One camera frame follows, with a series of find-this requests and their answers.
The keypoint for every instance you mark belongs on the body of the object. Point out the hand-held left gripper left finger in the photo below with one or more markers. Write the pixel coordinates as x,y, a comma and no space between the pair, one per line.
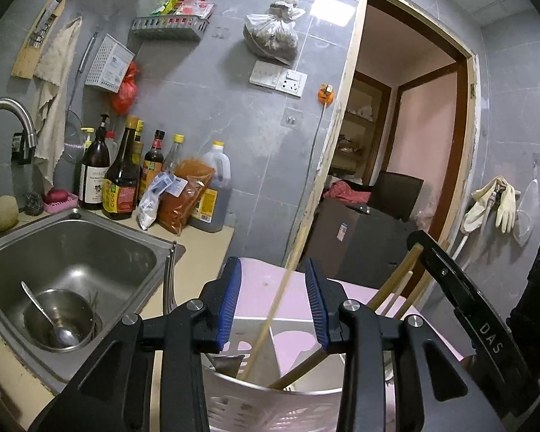
231,306

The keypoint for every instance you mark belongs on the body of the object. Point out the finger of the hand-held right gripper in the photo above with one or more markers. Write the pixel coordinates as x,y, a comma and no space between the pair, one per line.
441,270

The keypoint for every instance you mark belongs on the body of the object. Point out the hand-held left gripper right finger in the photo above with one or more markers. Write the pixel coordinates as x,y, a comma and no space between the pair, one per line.
317,310

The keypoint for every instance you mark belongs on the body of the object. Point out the white plastic utensil basket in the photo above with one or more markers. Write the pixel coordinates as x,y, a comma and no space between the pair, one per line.
252,407

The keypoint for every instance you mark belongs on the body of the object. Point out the cream rubber glove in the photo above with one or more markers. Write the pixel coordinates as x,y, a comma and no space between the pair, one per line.
479,207
506,207

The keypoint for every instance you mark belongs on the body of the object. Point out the black cabinet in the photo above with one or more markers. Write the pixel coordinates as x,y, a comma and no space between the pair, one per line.
355,243

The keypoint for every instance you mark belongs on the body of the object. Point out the black chair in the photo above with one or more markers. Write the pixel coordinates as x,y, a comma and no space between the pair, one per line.
400,193

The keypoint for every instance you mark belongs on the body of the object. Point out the hanging transparent bag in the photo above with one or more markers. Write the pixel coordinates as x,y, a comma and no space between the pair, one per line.
524,216

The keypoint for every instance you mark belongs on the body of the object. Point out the red cloth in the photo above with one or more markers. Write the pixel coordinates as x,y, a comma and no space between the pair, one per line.
348,193

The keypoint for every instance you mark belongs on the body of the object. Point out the chili powder bag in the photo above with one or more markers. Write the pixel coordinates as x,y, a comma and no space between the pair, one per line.
184,193

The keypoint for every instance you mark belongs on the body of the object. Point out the cooking oil jug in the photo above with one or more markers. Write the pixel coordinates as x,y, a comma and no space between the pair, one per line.
218,175

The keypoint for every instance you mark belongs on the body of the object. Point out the white seasoning bag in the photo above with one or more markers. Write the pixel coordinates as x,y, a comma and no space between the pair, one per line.
155,198

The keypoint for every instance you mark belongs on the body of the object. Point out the stainless steel sink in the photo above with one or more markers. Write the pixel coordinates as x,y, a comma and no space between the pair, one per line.
94,252

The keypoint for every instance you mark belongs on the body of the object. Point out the wooden shelf unit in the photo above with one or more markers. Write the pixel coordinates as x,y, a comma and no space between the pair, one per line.
355,144

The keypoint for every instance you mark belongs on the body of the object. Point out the steel bowl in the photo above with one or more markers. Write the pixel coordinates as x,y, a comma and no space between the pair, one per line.
72,315

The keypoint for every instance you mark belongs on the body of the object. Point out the large soy sauce bottle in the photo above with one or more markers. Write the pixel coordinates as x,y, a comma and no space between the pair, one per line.
119,189

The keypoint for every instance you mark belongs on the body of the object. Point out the clear yellow cap bottle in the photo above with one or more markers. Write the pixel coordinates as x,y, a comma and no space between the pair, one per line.
175,153

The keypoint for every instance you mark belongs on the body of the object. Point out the dark red label sauce bottle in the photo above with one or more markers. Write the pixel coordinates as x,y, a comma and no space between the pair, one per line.
153,162

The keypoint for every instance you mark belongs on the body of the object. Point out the slim yellow cap bottle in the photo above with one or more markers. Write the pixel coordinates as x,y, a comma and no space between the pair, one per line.
140,153

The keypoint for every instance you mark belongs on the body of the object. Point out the brown pump bottle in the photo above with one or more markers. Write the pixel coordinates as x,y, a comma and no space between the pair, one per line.
94,180

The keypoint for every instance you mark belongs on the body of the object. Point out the steel ladle spoon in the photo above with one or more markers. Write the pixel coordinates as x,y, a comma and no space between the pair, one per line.
40,310

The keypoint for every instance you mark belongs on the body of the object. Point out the steel adhesive hook plate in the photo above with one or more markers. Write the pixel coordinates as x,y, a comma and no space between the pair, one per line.
291,120

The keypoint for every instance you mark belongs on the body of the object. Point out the pink soap dish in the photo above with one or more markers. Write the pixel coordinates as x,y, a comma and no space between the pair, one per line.
65,206

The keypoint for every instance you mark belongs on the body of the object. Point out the red soap bar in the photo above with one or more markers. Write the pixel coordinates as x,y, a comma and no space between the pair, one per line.
56,195

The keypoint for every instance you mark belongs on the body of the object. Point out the steel wool scrubber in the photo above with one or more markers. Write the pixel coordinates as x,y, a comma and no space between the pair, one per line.
33,202

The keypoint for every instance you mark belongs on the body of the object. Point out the yellow cap squeeze bottle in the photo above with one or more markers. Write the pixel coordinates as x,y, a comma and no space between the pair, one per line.
86,135

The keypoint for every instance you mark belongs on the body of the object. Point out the red plastic bag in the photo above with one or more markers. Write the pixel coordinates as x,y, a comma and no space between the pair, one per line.
126,90

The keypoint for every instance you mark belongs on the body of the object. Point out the tan loofah sponge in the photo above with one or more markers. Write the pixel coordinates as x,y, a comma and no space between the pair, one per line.
0,213

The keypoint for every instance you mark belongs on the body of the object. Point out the beige hanging towel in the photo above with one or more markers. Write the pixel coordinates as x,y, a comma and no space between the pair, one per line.
54,99

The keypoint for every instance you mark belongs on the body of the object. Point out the hanging clear plastic bag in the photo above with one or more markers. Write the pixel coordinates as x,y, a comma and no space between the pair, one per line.
272,29

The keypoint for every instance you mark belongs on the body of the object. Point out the steel faucet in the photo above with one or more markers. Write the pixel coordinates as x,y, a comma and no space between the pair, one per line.
13,112

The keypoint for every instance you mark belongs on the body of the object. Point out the snack packets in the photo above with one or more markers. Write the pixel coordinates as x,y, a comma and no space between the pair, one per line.
180,6

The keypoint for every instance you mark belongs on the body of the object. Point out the wooden knife holder board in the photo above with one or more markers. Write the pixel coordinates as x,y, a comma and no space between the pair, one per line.
40,27

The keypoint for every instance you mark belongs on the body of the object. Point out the wooden door frame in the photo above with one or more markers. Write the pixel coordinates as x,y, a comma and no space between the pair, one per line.
470,144

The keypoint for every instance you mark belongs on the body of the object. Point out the orange wall hook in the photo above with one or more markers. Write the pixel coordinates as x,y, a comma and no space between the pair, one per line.
326,94

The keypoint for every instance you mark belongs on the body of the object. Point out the white wall socket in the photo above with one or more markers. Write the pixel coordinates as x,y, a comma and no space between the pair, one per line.
291,83

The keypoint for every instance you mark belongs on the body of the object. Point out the white wall switch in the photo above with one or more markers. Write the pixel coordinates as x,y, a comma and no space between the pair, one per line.
264,73

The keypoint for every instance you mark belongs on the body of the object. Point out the white perforated wall basket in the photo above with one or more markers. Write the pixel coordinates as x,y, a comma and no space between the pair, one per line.
108,60

